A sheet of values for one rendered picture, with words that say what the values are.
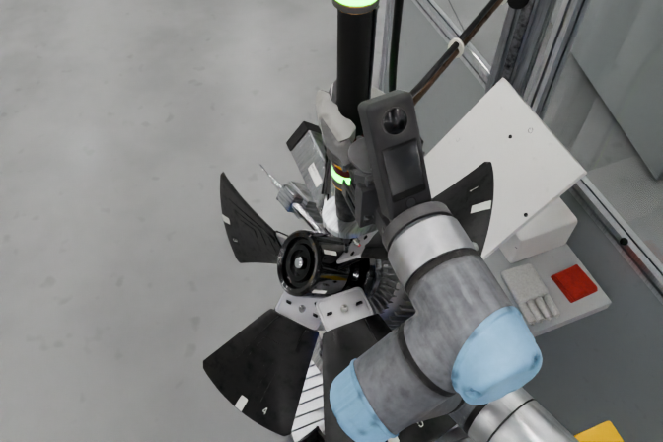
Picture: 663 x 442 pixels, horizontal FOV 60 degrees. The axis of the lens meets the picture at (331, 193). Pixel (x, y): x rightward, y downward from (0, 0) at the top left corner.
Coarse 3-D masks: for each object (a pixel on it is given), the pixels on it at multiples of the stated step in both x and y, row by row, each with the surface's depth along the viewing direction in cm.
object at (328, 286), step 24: (288, 240) 104; (312, 240) 100; (336, 240) 104; (288, 264) 104; (312, 264) 100; (336, 264) 100; (360, 264) 105; (288, 288) 102; (312, 288) 98; (336, 288) 102
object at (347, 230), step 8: (328, 200) 80; (328, 208) 79; (328, 216) 78; (336, 216) 78; (328, 224) 77; (336, 224) 77; (344, 224) 77; (352, 224) 77; (336, 232) 76; (344, 232) 76; (352, 232) 76; (360, 232) 77
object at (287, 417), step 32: (256, 320) 110; (288, 320) 109; (224, 352) 114; (256, 352) 111; (288, 352) 110; (224, 384) 115; (256, 384) 112; (288, 384) 111; (256, 416) 113; (288, 416) 112
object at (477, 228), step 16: (480, 176) 91; (448, 192) 94; (464, 192) 91; (480, 192) 87; (448, 208) 90; (464, 208) 87; (464, 224) 84; (480, 224) 82; (480, 240) 80; (368, 256) 93; (384, 256) 90
